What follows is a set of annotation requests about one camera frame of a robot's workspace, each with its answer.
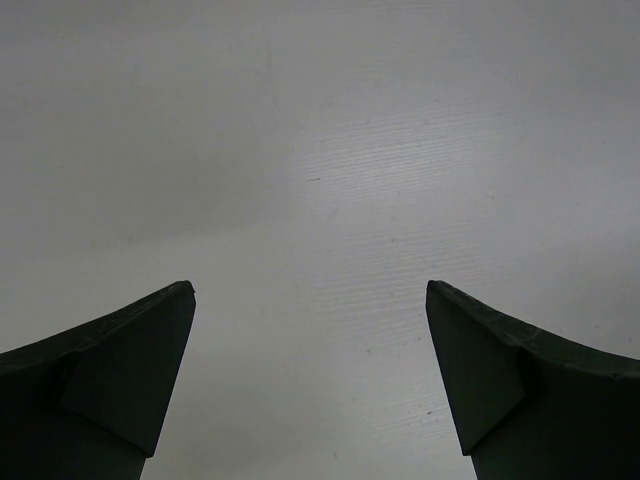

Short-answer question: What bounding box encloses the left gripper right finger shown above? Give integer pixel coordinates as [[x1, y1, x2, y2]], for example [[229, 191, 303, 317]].
[[425, 280, 639, 479]]

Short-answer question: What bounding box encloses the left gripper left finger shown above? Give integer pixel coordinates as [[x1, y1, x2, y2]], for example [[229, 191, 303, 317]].
[[1, 281, 196, 479]]

